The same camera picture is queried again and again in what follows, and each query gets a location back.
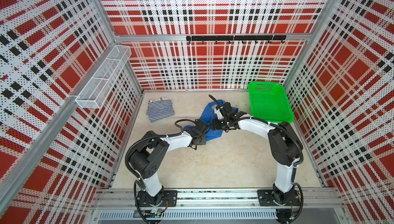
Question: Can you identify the blue white striped tank top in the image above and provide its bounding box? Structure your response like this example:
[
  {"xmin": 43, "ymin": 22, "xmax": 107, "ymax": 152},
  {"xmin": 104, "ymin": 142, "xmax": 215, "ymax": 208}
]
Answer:
[{"xmin": 146, "ymin": 97, "xmax": 175, "ymax": 123}]

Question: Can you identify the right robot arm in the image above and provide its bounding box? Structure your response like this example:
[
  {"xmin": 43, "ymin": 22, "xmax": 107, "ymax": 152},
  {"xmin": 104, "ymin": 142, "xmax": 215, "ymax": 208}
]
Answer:
[{"xmin": 210, "ymin": 100, "xmax": 304, "ymax": 194}]

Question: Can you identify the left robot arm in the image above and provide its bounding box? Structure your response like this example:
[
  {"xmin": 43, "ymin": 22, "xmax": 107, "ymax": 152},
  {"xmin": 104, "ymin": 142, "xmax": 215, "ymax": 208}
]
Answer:
[{"xmin": 124, "ymin": 119, "xmax": 210, "ymax": 198}]

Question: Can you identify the green plastic basket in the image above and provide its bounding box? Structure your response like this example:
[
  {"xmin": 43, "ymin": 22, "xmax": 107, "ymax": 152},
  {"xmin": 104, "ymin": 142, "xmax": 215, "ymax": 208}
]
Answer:
[{"xmin": 248, "ymin": 81, "xmax": 294, "ymax": 123}]

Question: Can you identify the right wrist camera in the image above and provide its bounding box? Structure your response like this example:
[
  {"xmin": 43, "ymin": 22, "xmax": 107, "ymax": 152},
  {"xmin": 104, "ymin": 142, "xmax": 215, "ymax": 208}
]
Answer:
[{"xmin": 214, "ymin": 106, "xmax": 223, "ymax": 120}]

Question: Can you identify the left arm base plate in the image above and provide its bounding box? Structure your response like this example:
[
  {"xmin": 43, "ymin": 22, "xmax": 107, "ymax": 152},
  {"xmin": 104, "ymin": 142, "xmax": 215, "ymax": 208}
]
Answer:
[{"xmin": 136, "ymin": 190, "xmax": 178, "ymax": 208}]

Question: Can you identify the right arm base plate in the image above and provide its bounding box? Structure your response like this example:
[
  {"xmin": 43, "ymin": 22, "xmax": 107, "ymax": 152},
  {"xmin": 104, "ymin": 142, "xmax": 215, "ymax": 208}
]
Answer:
[{"xmin": 257, "ymin": 189, "xmax": 301, "ymax": 207}]

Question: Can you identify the black hook rail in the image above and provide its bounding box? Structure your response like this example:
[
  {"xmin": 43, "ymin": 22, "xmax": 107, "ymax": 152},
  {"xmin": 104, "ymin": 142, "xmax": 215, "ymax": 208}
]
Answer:
[{"xmin": 186, "ymin": 35, "xmax": 287, "ymax": 42}]

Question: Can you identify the white wire mesh shelf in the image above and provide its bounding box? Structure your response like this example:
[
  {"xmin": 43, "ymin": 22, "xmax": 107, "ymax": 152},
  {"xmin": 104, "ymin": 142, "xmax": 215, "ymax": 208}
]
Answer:
[{"xmin": 76, "ymin": 45, "xmax": 131, "ymax": 109}]

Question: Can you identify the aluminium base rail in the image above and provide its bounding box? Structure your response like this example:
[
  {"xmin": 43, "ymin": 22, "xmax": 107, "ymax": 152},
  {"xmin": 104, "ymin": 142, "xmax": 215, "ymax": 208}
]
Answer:
[{"xmin": 87, "ymin": 188, "xmax": 350, "ymax": 224}]

